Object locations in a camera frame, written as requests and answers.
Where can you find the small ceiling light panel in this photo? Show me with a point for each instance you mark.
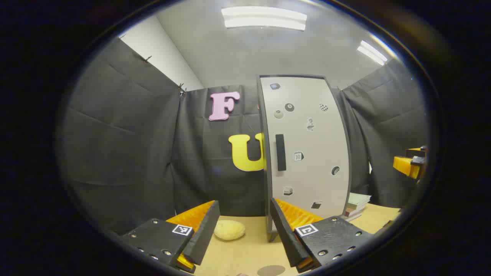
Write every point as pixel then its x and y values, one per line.
pixel 371 52

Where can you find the large ceiling light panel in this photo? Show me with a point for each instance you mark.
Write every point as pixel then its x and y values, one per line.
pixel 264 17

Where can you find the black backdrop cloth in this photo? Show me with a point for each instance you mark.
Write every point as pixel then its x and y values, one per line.
pixel 122 145

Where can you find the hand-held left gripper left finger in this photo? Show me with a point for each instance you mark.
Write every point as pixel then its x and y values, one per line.
pixel 203 234

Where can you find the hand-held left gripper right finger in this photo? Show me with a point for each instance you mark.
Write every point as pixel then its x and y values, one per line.
pixel 285 234

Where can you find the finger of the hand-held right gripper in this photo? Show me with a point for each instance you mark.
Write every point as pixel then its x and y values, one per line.
pixel 406 166
pixel 417 152

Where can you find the metal cloth clip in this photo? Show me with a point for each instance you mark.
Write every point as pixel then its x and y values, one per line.
pixel 182 90

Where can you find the green book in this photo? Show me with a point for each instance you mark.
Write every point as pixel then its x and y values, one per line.
pixel 358 200

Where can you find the round brown coaster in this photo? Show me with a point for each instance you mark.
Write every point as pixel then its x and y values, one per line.
pixel 271 270

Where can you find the dark grey cabinet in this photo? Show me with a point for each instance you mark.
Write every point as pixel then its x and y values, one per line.
pixel 267 184

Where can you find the yellow sponge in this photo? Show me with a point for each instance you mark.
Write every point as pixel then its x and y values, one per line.
pixel 229 230

